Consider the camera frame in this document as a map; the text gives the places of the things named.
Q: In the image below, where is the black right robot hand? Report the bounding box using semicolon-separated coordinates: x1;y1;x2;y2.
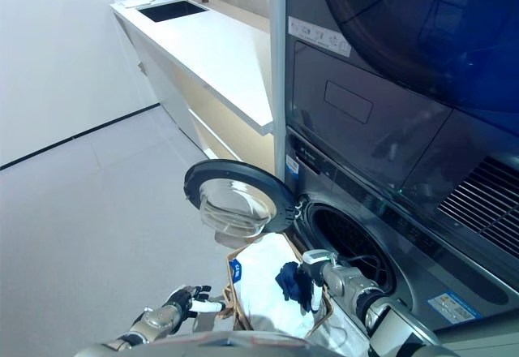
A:
297;250;339;314

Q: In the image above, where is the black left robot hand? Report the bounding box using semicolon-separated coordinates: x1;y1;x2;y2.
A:
165;284;226;320

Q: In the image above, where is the dark blue garment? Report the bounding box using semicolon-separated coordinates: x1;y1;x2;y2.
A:
275;261;315;313

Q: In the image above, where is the woven wicker laundry basket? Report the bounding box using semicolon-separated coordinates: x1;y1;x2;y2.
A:
221;230;340;336

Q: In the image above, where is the white basket liner cloth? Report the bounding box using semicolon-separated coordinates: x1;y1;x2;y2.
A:
231;234;368;357

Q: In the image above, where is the grey front-load washing machine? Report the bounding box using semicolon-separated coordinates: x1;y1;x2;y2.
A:
283;127;519;336

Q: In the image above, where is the silver robot torso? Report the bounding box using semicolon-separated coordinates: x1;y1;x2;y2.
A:
80;329;325;357

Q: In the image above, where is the blue tag on liner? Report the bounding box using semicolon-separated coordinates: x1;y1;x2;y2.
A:
229;261;245;286

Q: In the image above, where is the round glass washer door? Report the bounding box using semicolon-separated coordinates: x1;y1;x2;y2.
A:
182;159;303;249

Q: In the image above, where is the white info sticker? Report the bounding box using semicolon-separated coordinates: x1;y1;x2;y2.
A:
427;291;488;330

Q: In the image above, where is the grey stacked dryer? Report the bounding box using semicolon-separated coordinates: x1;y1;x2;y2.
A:
283;0;519;249

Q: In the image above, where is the black baseboard strip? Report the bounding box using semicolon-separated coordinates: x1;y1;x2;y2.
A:
0;104;160;170

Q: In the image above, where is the white warning sticker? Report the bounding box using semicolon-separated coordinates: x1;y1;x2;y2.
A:
287;15;352;58

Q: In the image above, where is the white counter cabinet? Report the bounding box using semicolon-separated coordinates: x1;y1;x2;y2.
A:
109;0;277;164

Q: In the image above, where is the black recessed sink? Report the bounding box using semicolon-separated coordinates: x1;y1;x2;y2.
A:
135;0;210;24

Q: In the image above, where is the white cloth on counter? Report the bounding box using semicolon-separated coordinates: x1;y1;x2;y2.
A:
119;0;158;10

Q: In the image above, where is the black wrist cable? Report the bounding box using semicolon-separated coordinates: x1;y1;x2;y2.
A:
335;254;388;282

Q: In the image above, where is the white vertical frame post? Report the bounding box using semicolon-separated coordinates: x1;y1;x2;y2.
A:
265;0;290;180

